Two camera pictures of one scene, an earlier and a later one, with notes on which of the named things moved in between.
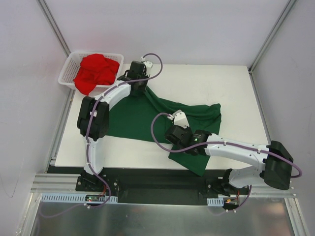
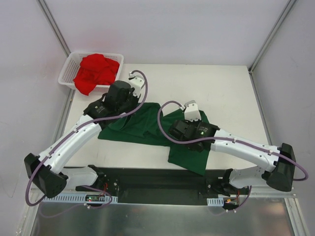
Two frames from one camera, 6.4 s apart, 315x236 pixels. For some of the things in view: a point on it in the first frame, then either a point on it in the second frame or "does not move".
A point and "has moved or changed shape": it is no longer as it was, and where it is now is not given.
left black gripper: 139,86 → 131,99
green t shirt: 145,115 has moved or changed shape
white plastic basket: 72,65 does not move
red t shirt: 95,70 does not move
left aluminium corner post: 49,15 does not move
